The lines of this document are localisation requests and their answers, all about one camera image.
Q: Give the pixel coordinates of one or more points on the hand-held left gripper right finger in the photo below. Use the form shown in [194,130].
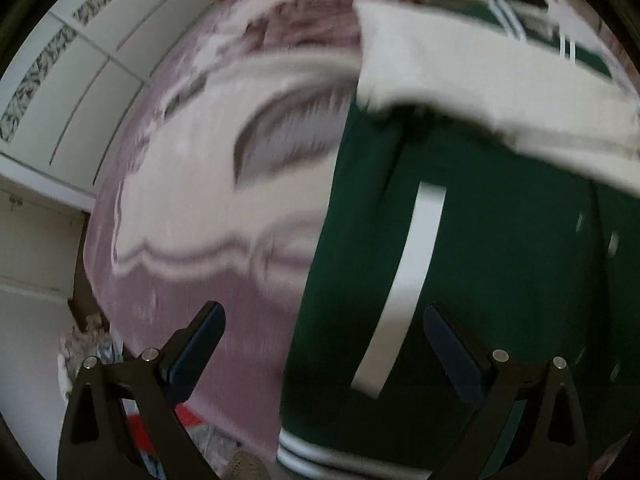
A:
[452,352]

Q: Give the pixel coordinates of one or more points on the green jacket with white stripes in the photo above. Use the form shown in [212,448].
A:
[500,270]

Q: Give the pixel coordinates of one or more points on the patterned clutter pile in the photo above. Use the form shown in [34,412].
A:
[87,342]

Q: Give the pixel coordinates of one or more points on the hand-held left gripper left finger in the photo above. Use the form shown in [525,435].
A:
[197,347]

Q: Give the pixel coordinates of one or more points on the white cloth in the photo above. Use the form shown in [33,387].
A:
[475,65]

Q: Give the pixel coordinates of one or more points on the red bag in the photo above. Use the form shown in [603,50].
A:
[187,417]

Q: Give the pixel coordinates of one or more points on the beige slipper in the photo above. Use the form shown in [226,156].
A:
[246,467]

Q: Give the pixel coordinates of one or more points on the mauve floral printed blanket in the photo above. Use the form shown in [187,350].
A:
[200,220]

